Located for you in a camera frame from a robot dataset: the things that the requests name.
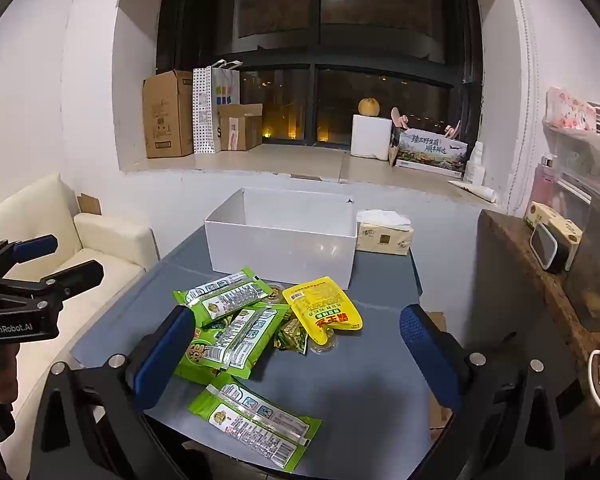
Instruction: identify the white foam box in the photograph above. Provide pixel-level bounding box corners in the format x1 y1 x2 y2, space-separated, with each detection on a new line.
350 114 394 162

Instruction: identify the green and white box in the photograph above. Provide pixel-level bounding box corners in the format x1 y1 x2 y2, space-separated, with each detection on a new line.
524 201 584 271

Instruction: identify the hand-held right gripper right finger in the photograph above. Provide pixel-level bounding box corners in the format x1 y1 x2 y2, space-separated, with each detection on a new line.
399 304 581 480

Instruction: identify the yellow tissue pack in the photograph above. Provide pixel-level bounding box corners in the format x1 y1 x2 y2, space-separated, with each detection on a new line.
355 208 414 256

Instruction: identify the dark glass jar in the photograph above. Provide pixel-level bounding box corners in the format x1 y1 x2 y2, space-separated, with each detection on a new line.
564 195 600 332

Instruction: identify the pink bottle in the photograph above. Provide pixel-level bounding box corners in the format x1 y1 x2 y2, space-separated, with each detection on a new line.
532 156 561 216

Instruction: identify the cream sofa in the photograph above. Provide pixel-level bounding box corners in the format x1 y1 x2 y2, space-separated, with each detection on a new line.
0 172 160 441

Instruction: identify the large green snack bag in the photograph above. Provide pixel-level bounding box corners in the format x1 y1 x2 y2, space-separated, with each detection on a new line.
172 310 261 386

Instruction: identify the small white clock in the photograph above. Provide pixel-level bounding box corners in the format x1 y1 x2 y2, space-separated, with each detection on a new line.
528 221 574 275

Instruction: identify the small green candy packet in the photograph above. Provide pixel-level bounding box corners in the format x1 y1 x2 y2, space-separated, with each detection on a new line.
272 317 310 354

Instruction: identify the landscape printed box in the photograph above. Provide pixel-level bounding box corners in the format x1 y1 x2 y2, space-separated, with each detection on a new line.
394 127 469 180

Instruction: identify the yellow pomelo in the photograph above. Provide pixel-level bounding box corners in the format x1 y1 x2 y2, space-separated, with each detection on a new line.
357 96 383 119

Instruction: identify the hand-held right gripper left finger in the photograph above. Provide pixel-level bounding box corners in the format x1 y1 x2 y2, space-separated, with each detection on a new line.
27 304 216 480

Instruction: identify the white bottle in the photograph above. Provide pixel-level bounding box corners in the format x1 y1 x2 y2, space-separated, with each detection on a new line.
462 141 486 186

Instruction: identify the white paper bag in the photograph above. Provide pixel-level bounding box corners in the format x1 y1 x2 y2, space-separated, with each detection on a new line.
209 59 242 152

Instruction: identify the white wall rack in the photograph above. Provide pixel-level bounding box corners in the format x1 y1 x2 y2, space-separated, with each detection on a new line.
542 87 600 212

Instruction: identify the white rolled tube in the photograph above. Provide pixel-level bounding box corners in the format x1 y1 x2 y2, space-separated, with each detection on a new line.
447 180 499 205

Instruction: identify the dark window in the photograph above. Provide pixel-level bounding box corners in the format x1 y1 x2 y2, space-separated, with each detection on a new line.
156 0 484 149

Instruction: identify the small cardboard box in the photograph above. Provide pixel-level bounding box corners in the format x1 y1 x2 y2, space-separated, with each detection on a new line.
217 103 265 152

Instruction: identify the wooden counter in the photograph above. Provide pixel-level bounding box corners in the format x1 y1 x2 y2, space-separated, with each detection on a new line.
477 208 600 463

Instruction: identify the brown cardboard piece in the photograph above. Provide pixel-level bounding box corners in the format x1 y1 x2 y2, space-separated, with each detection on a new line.
77 192 102 216

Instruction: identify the green snack packet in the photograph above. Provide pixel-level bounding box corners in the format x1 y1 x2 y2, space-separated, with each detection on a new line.
187 372 324 474
173 266 276 321
214 302 291 372

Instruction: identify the yellow snack pouch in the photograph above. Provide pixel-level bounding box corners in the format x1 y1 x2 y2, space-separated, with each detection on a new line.
282 276 364 346

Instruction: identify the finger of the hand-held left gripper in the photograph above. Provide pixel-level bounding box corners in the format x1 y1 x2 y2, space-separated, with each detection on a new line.
0 234 59 281
0 259 105 312

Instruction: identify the large cardboard box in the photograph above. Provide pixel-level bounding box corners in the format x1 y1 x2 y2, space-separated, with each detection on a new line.
142 70 196 159

